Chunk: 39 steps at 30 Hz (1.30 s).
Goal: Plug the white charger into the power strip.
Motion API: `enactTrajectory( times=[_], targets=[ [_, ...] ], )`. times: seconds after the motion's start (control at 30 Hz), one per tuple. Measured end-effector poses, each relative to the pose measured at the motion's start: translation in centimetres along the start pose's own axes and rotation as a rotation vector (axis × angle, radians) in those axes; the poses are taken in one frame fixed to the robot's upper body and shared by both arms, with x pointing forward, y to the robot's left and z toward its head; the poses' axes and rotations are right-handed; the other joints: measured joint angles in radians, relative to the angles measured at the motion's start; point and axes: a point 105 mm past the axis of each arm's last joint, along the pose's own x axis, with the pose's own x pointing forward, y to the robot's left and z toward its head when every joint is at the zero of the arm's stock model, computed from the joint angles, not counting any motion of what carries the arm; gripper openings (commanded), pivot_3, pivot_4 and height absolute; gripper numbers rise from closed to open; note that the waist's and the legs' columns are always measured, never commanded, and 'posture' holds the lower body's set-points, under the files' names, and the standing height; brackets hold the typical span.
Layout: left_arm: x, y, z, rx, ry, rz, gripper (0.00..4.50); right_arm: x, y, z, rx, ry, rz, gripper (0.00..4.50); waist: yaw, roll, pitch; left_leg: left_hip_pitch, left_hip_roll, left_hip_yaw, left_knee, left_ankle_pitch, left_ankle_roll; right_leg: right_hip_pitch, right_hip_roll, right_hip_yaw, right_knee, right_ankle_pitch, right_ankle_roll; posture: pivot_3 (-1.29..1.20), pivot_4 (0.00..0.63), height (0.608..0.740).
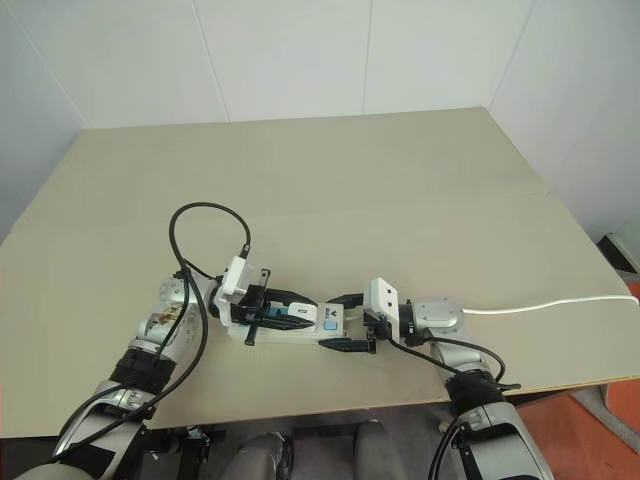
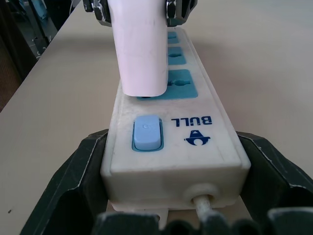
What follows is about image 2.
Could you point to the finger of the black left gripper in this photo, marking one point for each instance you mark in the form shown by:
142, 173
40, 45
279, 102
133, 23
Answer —
178, 12
99, 12

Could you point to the white charger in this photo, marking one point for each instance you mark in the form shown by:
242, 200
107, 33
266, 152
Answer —
139, 54

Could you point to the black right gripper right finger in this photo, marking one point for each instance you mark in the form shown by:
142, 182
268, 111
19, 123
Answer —
274, 176

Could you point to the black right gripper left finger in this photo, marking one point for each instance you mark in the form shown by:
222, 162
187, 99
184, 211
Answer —
73, 186

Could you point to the white power strip blue sockets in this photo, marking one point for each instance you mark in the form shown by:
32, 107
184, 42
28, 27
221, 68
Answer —
185, 156

